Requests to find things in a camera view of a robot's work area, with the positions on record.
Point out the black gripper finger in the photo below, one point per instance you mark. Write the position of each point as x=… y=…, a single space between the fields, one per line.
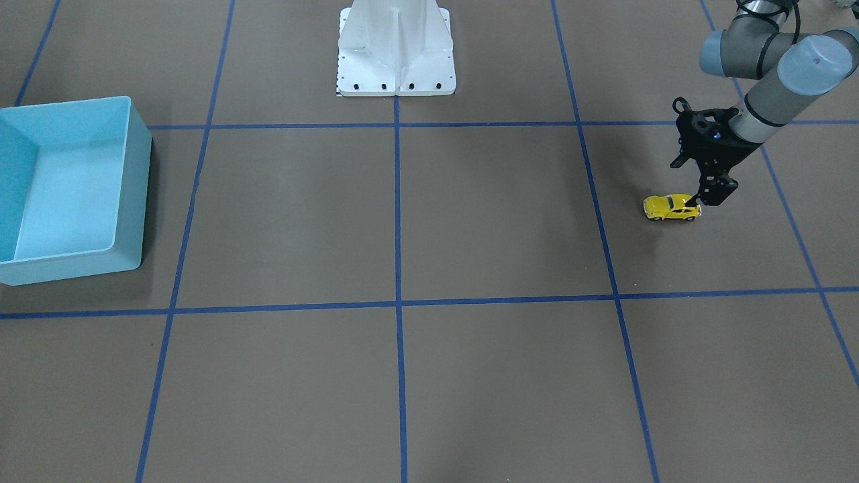
x=714 y=190

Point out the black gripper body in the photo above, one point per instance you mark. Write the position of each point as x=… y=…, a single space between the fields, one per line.
x=729 y=151

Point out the yellow beetle toy car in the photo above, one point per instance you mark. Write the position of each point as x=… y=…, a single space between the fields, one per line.
x=671 y=207

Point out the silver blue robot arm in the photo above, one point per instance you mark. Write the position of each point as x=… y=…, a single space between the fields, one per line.
x=790 y=70

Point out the light blue plastic bin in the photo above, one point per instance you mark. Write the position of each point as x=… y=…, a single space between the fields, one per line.
x=74 y=187

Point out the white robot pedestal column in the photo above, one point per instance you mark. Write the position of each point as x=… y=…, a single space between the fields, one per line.
x=395 y=48

